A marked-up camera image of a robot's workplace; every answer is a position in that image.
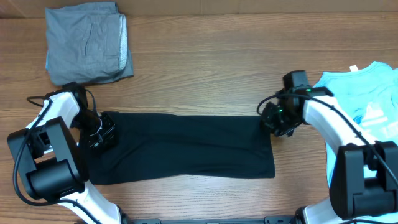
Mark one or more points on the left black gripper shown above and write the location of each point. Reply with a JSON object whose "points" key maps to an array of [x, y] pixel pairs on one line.
{"points": [[108, 137]]}

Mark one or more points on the black t-shirt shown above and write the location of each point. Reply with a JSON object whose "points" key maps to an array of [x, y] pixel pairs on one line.
{"points": [[152, 146]]}

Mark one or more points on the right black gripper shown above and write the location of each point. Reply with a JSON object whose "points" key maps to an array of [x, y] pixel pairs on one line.
{"points": [[268, 121]]}

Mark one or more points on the light blue t-shirt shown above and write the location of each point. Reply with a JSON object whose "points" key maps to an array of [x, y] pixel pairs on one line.
{"points": [[368, 96]]}

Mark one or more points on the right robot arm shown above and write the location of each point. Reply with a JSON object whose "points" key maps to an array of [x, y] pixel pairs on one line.
{"points": [[363, 185]]}

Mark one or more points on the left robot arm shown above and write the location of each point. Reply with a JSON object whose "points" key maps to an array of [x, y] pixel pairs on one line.
{"points": [[49, 167]]}

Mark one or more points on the folded grey shorts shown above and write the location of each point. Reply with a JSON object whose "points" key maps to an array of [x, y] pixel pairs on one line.
{"points": [[87, 43]]}

